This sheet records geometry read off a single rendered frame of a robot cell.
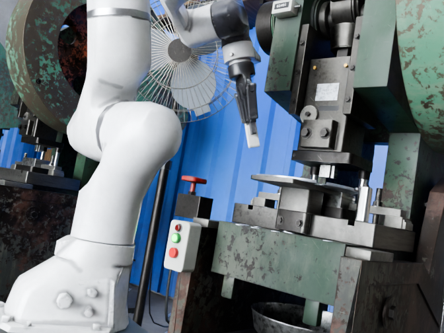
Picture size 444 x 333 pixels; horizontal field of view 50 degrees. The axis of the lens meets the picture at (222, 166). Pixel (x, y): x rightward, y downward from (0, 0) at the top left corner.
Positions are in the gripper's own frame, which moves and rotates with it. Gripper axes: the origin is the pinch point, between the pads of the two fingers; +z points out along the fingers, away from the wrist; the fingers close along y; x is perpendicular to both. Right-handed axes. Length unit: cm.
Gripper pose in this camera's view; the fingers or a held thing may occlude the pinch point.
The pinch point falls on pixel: (252, 135)
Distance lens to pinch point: 132.7
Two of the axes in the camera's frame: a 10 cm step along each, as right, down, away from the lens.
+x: 9.5, -1.4, 2.9
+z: 1.6, 9.9, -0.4
